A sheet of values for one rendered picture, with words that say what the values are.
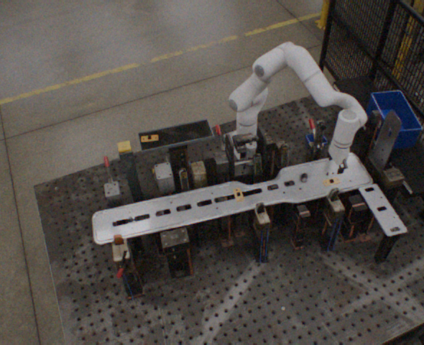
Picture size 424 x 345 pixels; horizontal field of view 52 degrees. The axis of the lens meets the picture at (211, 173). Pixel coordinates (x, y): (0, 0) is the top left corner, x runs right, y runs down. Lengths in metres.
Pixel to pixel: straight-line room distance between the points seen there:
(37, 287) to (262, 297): 1.67
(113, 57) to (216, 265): 3.19
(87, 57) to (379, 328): 3.95
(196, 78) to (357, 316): 2.97
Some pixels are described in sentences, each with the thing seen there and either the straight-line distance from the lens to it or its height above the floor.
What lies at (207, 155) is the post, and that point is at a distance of 2.18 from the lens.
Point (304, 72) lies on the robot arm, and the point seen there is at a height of 1.56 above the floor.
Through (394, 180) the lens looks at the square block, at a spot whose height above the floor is 1.06.
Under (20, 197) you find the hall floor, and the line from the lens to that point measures 3.79.
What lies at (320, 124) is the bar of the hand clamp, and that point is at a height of 1.21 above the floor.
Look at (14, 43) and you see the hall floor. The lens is 5.61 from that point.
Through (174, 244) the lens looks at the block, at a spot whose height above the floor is 1.03.
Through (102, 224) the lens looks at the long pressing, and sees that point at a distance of 2.13.
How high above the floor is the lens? 2.69
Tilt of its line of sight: 49 degrees down
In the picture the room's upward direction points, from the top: 3 degrees counter-clockwise
